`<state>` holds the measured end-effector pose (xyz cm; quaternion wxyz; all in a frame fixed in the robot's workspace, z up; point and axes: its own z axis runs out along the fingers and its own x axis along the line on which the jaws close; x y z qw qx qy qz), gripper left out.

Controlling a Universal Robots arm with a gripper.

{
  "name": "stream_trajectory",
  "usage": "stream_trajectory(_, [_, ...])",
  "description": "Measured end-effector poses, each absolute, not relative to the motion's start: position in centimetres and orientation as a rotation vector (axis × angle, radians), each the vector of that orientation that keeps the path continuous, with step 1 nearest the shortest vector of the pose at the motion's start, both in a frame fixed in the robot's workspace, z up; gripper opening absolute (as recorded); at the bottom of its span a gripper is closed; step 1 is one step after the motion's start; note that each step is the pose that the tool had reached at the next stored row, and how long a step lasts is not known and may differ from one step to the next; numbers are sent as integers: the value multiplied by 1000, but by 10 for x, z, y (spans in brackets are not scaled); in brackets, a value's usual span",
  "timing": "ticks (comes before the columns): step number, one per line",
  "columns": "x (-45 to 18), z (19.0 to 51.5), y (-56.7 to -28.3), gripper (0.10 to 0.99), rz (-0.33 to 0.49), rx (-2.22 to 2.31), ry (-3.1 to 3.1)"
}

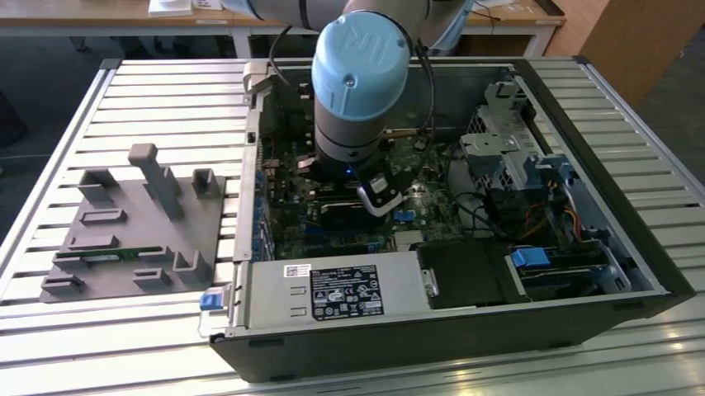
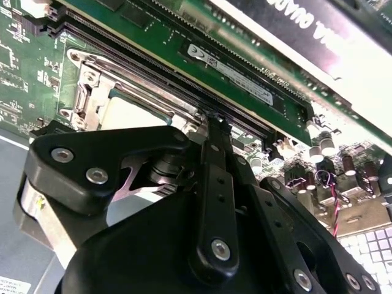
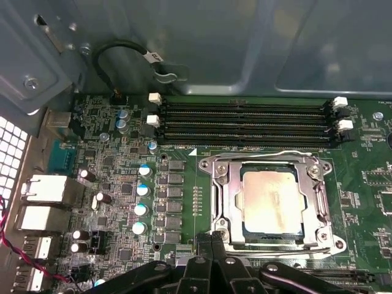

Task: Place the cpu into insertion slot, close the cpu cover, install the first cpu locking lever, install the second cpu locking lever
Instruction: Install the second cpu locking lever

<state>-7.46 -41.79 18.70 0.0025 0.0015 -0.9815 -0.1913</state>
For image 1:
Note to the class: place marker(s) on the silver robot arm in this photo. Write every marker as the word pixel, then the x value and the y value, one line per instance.
pixel 358 62

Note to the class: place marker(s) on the black plastic cover panel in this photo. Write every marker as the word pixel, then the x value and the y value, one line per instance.
pixel 467 272

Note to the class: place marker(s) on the black graphics card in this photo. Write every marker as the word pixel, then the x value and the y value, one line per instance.
pixel 340 216

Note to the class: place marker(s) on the blue board connector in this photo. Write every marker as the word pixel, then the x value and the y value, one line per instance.
pixel 405 215

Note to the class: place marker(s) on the green motherboard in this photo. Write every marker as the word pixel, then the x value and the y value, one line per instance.
pixel 435 206

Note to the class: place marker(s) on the silver heat sink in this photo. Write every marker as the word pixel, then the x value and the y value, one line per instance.
pixel 409 240

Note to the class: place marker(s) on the metal disk bay cage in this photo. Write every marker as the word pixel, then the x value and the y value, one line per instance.
pixel 485 163

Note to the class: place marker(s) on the grey power supply unit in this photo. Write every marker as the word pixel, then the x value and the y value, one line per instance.
pixel 275 288

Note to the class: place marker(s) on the blue case latch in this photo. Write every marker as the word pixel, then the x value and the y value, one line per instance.
pixel 211 300

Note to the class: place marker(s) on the grey parts rack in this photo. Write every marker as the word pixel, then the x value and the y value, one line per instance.
pixel 138 231

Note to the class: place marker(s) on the blue disk carrier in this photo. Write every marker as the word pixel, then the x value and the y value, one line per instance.
pixel 529 257

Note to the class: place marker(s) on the green RAM stick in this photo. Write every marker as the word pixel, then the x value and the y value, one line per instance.
pixel 127 252

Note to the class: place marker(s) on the black PC case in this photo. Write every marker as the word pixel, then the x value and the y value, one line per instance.
pixel 385 346

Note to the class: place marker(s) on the white box with print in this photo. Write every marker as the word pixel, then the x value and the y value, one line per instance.
pixel 208 4

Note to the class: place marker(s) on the wooden desk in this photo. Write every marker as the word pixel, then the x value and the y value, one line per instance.
pixel 83 18

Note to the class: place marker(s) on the wooden cabinet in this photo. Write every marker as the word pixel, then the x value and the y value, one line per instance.
pixel 633 41

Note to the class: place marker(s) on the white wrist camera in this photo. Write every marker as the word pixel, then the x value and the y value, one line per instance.
pixel 379 198

